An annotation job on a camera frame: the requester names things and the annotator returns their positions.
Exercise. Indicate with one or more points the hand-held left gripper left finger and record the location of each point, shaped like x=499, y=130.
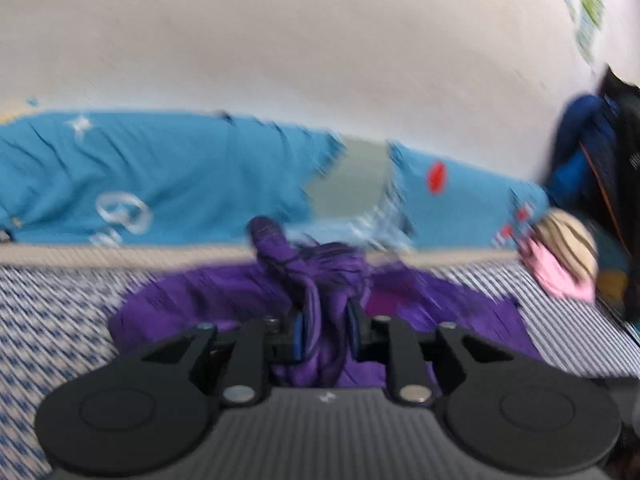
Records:
x=298, y=335

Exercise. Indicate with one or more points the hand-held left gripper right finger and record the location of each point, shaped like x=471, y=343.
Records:
x=352, y=332

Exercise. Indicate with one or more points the purple floral garment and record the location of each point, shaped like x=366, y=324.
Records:
x=225, y=295

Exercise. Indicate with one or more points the blue cartoon print bedcover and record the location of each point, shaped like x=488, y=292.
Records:
x=200, y=170

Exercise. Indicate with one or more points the pink garment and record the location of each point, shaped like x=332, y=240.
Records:
x=555, y=275

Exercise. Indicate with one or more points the beige striped knit garment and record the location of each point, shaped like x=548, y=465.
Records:
x=565, y=240

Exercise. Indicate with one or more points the houndstooth bed cover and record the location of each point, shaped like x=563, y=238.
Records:
x=50, y=310

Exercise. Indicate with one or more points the blue jacket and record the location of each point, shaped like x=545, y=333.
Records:
x=580, y=150

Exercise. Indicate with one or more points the black quilted jacket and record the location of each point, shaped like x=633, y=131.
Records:
x=625, y=160

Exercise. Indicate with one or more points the group of wall stickers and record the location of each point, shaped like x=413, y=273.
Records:
x=590, y=5

